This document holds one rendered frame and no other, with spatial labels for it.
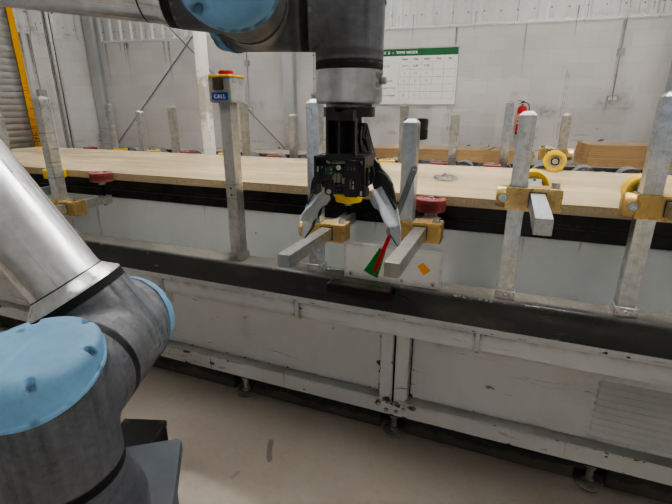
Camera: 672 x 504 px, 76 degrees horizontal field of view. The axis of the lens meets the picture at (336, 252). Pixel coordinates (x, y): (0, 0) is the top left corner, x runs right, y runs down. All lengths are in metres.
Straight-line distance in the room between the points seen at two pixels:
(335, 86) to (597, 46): 7.90
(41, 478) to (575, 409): 1.37
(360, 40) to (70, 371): 0.51
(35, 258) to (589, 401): 1.43
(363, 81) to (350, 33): 0.06
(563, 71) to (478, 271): 7.10
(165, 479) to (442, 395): 1.03
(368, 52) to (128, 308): 0.50
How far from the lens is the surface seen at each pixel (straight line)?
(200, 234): 1.69
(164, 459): 0.82
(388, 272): 0.83
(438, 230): 1.07
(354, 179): 0.58
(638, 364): 1.25
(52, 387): 0.58
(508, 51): 8.21
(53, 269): 0.74
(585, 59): 8.36
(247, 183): 1.50
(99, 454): 0.65
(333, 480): 1.57
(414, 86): 8.19
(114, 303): 0.73
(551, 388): 1.54
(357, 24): 0.59
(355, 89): 0.58
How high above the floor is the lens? 1.14
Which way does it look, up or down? 18 degrees down
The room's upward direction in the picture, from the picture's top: straight up
